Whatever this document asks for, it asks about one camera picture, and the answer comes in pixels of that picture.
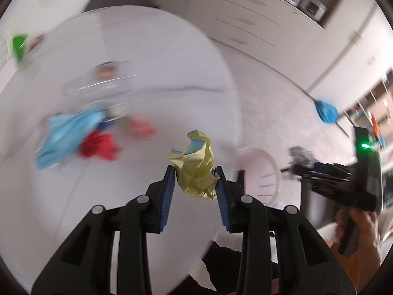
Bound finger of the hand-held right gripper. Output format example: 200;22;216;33
292;163;357;177
299;177;357;203

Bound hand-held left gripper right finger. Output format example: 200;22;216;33
214;166;357;295

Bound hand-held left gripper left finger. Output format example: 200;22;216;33
31;165;176;295

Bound grey foil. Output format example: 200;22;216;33
289;147;317;168

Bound yellow paper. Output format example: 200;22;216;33
167;130;219;200

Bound white plastic bin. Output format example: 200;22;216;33
235;147;283;206

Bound clear plastic bottle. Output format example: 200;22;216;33
63;61;139;120

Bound person's right forearm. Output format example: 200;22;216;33
350;256;384;292

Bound person's right hand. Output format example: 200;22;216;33
335;207;381;262

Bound blue plastic bag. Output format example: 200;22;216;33
315;99;339;124

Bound person's black trouser legs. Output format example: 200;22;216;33
184;240;277;295

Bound open bookshelf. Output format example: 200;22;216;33
344;68;393;160

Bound small red wrapper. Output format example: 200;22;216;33
129;117;155;139

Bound red crumpled wrapper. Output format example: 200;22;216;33
79;131;120;161

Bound blue face mask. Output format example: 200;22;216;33
35;107;106;170

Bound white drawer cabinet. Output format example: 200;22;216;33
190;0;326;50

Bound green packet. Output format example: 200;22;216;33
12;34;28;62

